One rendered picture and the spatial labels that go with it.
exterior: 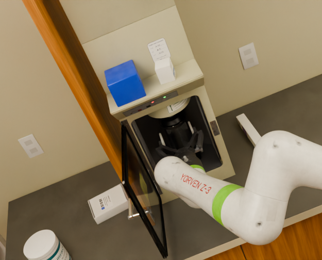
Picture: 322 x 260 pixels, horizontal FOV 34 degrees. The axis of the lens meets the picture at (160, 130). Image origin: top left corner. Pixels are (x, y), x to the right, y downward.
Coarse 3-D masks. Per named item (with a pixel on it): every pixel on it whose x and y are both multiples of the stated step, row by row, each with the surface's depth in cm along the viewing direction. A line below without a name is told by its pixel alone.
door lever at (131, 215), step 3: (129, 198) 178; (129, 201) 177; (129, 204) 176; (132, 204) 176; (129, 207) 175; (132, 207) 175; (129, 210) 174; (132, 210) 174; (129, 213) 173; (132, 213) 173; (138, 213) 172; (129, 216) 172; (132, 216) 172; (135, 216) 172; (138, 216) 172
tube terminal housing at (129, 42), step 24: (144, 24) 164; (168, 24) 166; (96, 48) 165; (120, 48) 167; (144, 48) 169; (168, 48) 170; (96, 72) 170; (144, 72) 174; (120, 120) 183; (216, 144) 197; (216, 168) 204; (168, 192) 206
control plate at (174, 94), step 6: (162, 96) 170; (168, 96) 173; (174, 96) 177; (150, 102) 171; (156, 102) 174; (132, 108) 170; (138, 108) 173; (144, 108) 177; (126, 114) 174; (132, 114) 178
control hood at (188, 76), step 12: (192, 60) 173; (180, 72) 170; (192, 72) 168; (144, 84) 172; (156, 84) 170; (168, 84) 167; (180, 84) 165; (192, 84) 170; (108, 96) 174; (144, 96) 167; (156, 96) 167; (120, 108) 166
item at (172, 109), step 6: (180, 102) 187; (186, 102) 189; (162, 108) 187; (168, 108) 186; (174, 108) 187; (180, 108) 187; (150, 114) 191; (156, 114) 189; (162, 114) 187; (168, 114) 187; (174, 114) 187
